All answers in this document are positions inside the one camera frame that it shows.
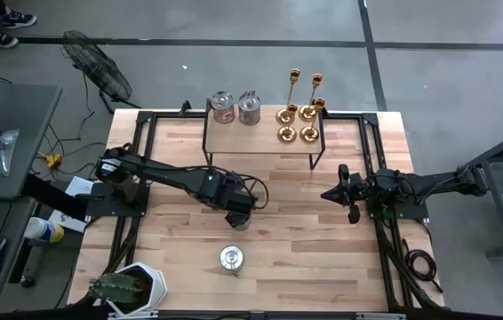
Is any green cactus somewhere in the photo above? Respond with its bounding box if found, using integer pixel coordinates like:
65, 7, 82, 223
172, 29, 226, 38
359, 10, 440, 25
87, 271, 147, 306

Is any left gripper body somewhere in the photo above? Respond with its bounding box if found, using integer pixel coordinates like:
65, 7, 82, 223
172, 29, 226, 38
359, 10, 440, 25
224, 188, 256, 219

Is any wooden shelf with black legs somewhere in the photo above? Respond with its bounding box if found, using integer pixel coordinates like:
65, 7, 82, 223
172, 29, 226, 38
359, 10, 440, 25
201, 98, 327, 172

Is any floral label candle tin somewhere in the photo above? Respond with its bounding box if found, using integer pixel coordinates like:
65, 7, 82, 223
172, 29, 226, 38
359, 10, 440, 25
237, 90, 262, 127

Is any tall brass candlestick holder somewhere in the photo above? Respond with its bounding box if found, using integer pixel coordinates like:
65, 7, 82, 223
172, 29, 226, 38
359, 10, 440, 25
298, 73, 324, 123

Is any white paper sheet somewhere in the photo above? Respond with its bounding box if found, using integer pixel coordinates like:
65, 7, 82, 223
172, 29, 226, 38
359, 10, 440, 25
63, 176, 98, 197
49, 208, 88, 235

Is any orange label candle tin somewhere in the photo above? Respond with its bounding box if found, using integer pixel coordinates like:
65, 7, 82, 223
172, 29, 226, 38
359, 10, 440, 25
211, 90, 236, 125

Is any grey side table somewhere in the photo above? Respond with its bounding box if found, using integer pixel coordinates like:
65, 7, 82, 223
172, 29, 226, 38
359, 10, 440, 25
0, 83, 64, 200

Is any white bottle with yellow lid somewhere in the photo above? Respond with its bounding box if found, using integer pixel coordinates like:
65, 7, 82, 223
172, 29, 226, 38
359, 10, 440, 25
22, 216, 66, 244

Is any short brass candlestick holder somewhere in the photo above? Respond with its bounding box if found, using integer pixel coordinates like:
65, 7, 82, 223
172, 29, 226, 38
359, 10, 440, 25
276, 103, 299, 144

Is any yellow power plug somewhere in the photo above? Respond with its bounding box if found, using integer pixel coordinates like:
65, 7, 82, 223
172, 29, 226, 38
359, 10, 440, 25
36, 150, 64, 169

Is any medium brass candlestick holder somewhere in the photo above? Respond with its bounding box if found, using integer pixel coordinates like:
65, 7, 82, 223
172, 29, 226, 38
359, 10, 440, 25
299, 97, 327, 144

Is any black table frame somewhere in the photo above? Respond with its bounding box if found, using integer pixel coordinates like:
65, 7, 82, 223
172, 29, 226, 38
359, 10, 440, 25
100, 98, 447, 312

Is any black floor fan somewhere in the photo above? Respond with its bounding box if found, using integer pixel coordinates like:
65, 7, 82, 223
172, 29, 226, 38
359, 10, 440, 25
60, 29, 142, 115

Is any black floor cable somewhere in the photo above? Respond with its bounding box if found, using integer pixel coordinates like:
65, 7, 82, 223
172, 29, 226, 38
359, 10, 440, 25
42, 73, 108, 168

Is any vanilla cake candle tin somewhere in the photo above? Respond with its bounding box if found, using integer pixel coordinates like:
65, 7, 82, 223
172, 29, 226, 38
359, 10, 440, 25
219, 244, 246, 276

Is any person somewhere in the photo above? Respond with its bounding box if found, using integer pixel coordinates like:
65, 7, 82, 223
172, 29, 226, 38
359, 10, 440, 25
0, 0, 39, 50

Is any clear plastic bag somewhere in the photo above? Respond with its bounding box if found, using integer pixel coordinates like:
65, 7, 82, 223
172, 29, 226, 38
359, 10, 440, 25
0, 128, 21, 178

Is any tallest brass candlestick holder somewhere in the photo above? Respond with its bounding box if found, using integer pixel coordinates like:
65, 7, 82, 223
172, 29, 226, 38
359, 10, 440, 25
275, 68, 302, 126

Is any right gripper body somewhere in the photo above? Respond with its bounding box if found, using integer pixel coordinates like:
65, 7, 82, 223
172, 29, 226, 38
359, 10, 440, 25
339, 163, 372, 225

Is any white hexagonal plant pot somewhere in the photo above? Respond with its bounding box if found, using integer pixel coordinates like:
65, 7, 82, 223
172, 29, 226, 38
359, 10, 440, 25
103, 260, 169, 318

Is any coiled black cable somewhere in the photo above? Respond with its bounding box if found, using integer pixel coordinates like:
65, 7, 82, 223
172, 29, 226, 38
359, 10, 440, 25
403, 239, 444, 294

